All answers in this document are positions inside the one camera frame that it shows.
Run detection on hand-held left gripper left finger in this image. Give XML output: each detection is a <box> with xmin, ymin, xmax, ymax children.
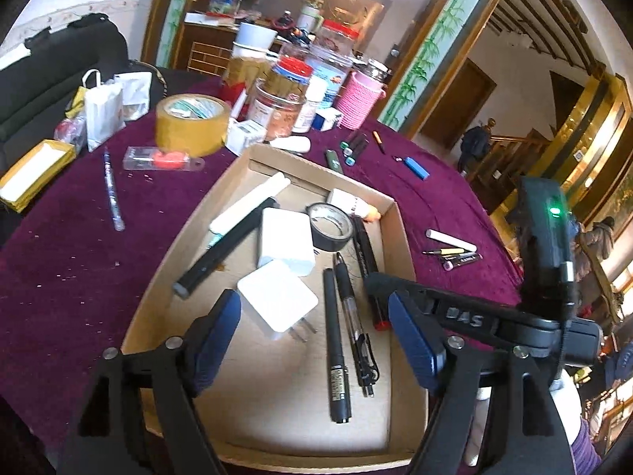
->
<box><xmin>57</xmin><ymin>287</ymin><xmax>243</xmax><ymax>475</ymax></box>

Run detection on blue label clear jar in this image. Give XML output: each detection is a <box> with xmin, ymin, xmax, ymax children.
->
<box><xmin>307</xmin><ymin>52</ymin><xmax>353</xmax><ymax>110</ymax></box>

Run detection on white marker grey cap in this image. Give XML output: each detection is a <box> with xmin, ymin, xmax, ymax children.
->
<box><xmin>208</xmin><ymin>173</ymin><xmax>292</xmax><ymax>237</ymax></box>

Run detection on large white charger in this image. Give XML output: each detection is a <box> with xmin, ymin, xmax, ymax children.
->
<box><xmin>257</xmin><ymin>207</ymin><xmax>317</xmax><ymax>278</ymax></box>

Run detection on yellow box white contents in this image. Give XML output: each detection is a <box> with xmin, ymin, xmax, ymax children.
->
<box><xmin>0</xmin><ymin>139</ymin><xmax>77</xmax><ymax>213</ymax></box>

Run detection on bamboo painted wall panel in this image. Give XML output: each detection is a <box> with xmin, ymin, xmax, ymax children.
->
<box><xmin>381</xmin><ymin>0</ymin><xmax>500</xmax><ymax>129</ymax></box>
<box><xmin>158</xmin><ymin>0</ymin><xmax>199</xmax><ymax>67</ymax></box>

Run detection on white pouch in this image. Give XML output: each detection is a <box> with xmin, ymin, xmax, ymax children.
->
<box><xmin>114</xmin><ymin>72</ymin><xmax>153</xmax><ymax>122</ymax></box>

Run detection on black tape roll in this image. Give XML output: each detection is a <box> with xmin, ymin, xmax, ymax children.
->
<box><xmin>305</xmin><ymin>203</ymin><xmax>354</xmax><ymax>253</ymax></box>

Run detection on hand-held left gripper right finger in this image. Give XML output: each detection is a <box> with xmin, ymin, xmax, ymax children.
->
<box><xmin>387</xmin><ymin>289</ymin><xmax>574</xmax><ymax>475</ymax></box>

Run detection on small white bottle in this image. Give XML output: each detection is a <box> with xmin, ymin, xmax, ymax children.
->
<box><xmin>295</xmin><ymin>79</ymin><xmax>330</xmax><ymax>134</ymax></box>

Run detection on person's right hand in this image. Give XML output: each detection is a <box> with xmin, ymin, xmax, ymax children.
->
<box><xmin>550</xmin><ymin>373</ymin><xmax>583</xmax><ymax>445</ymax></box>

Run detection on blue pen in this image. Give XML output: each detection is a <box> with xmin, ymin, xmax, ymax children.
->
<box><xmin>102</xmin><ymin>147</ymin><xmax>126</xmax><ymax>232</ymax></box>

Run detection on white paper bag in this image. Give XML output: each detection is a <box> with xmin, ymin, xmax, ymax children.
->
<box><xmin>80</xmin><ymin>68</ymin><xmax>124</xmax><ymax>153</ymax></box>

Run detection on gold label jar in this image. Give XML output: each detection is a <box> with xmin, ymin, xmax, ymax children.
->
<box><xmin>225</xmin><ymin>52</ymin><xmax>278</xmax><ymax>95</ymax></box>

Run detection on small blue white box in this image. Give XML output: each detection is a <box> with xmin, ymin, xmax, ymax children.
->
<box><xmin>313</xmin><ymin>108</ymin><xmax>344</xmax><ymax>132</ymax></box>

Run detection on thick white marker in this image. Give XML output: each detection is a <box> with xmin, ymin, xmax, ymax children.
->
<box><xmin>425</xmin><ymin>229</ymin><xmax>478</xmax><ymax>253</ymax></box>

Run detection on white plastic tub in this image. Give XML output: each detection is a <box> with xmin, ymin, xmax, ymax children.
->
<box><xmin>235</xmin><ymin>21</ymin><xmax>279</xmax><ymax>57</ymax></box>

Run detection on white charger with prongs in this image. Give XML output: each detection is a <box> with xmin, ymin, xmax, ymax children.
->
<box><xmin>236</xmin><ymin>260</ymin><xmax>320</xmax><ymax>343</ymax></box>

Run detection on pink knitted sleeve bottle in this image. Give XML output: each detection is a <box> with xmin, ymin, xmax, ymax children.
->
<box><xmin>336</xmin><ymin>57</ymin><xmax>394</xmax><ymax>132</ymax></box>

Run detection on red item in plastic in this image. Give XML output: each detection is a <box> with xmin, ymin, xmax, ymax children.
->
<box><xmin>53</xmin><ymin>116</ymin><xmax>87</xmax><ymax>154</ymax></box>

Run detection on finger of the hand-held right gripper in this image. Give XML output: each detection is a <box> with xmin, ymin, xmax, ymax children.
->
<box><xmin>363</xmin><ymin>271</ymin><xmax>562</xmax><ymax>354</ymax></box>

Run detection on blue lighter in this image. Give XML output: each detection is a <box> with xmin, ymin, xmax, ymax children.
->
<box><xmin>403</xmin><ymin>157</ymin><xmax>430</xmax><ymax>180</ymax></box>

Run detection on clear package orange item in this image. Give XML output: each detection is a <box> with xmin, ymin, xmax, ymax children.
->
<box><xmin>123</xmin><ymin>146</ymin><xmax>206</xmax><ymax>173</ymax></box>

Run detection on white paper sheet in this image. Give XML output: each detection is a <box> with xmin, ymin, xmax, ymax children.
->
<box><xmin>0</xmin><ymin>42</ymin><xmax>31</xmax><ymax>71</ymax></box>

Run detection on yellow packet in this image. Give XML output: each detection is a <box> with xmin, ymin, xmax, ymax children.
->
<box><xmin>66</xmin><ymin>86</ymin><xmax>87</xmax><ymax>120</ymax></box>

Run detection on pale green mug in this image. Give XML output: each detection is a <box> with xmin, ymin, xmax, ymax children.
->
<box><xmin>298</xmin><ymin>4</ymin><xmax>320</xmax><ymax>33</ymax></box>

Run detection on wooden door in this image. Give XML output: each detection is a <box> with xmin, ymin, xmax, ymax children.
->
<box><xmin>420</xmin><ymin>57</ymin><xmax>498</xmax><ymax>152</ymax></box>

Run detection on red lid jar orange label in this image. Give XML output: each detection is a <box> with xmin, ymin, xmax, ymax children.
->
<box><xmin>246</xmin><ymin>57</ymin><xmax>313</xmax><ymax>142</ymax></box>

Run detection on long black marker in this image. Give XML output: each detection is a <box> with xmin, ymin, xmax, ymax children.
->
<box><xmin>172</xmin><ymin>197</ymin><xmax>280</xmax><ymax>300</ymax></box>

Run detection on clear black click pen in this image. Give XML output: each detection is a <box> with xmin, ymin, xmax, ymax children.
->
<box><xmin>332</xmin><ymin>252</ymin><xmax>381</xmax><ymax>399</ymax></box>

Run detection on shallow cardboard box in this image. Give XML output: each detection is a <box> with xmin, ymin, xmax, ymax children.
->
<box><xmin>121</xmin><ymin>143</ymin><xmax>431</xmax><ymax>473</ymax></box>

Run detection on red lid clear jar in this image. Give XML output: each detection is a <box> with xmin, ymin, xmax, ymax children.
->
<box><xmin>314</xmin><ymin>20</ymin><xmax>359</xmax><ymax>60</ymax></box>

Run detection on black marker red end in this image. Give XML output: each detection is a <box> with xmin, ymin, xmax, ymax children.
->
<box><xmin>352</xmin><ymin>215</ymin><xmax>389</xmax><ymax>332</ymax></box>

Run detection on white tube pink end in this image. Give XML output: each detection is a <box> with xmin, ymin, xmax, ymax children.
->
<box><xmin>327</xmin><ymin>188</ymin><xmax>383</xmax><ymax>222</ymax></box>

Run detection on yellow packing tape roll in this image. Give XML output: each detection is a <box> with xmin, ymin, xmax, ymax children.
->
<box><xmin>155</xmin><ymin>93</ymin><xmax>231</xmax><ymax>158</ymax></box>

